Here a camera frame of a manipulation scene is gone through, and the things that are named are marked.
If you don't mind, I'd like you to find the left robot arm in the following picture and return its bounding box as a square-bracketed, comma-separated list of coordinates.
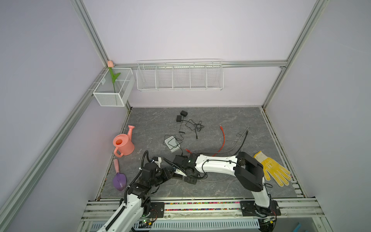
[99, 151, 174, 232]

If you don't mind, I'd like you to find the black ethernet cable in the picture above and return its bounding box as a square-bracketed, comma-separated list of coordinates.
[231, 130, 249, 157]

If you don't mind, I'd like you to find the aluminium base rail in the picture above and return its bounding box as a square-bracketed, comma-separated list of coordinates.
[78, 197, 325, 232]

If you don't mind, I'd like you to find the long white wire basket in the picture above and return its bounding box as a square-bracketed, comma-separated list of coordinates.
[136, 59, 224, 91]

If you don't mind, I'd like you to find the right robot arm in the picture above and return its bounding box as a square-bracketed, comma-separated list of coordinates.
[168, 152, 271, 209]

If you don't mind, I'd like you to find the pink watering can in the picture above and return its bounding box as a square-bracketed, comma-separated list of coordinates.
[113, 125, 135, 158]

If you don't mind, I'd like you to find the aluminium frame rail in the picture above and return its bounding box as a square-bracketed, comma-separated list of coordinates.
[0, 0, 331, 209]

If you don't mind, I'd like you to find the purple garden trowel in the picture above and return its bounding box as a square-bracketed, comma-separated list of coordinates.
[113, 159, 127, 191]

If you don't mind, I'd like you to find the small white wire basket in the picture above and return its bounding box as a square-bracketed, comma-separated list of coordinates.
[93, 68, 135, 107]

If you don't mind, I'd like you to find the yellow work glove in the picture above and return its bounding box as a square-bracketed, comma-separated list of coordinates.
[254, 151, 292, 187]

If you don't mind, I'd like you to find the black network switch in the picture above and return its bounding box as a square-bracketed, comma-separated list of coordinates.
[172, 176, 197, 185]

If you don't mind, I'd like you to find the thin black power cable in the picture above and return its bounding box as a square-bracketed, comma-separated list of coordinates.
[178, 117, 205, 140]
[162, 134, 192, 175]

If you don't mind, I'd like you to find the artificial tulip flower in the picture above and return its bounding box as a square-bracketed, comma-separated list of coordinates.
[107, 61, 121, 93]

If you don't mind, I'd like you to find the red ethernet cable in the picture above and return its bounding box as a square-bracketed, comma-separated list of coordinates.
[185, 125, 226, 157]

